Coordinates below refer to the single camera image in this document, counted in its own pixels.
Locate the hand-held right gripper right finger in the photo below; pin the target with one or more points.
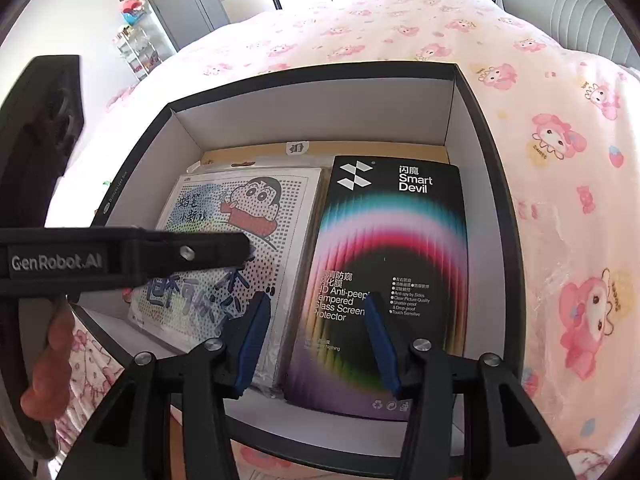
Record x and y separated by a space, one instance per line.
382 345

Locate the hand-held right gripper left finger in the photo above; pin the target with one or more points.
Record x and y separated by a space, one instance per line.
252 340

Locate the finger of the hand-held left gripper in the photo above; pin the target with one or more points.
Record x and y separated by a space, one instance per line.
200 252

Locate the black cardboard box container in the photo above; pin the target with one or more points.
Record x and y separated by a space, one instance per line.
310 110

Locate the person's left hand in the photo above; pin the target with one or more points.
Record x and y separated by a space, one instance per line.
50 360

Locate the cartoon print clear packet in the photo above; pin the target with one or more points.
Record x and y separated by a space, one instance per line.
280 220

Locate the black screen protector box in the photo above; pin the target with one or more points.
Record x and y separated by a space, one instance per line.
400 240

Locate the brown cardboard sheet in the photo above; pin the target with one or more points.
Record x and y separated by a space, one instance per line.
250 154

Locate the red and teal bowls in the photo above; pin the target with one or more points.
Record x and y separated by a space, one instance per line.
132 10

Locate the pink cat print cloth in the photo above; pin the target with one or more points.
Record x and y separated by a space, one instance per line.
90 360

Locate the grey door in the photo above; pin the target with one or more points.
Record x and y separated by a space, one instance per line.
185 5

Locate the clear plastic wrap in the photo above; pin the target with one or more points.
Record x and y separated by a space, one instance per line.
555 260

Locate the pink printed blanket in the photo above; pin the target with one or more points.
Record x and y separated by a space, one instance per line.
400 30

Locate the grey padded headboard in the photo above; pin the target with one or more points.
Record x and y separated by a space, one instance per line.
565 10

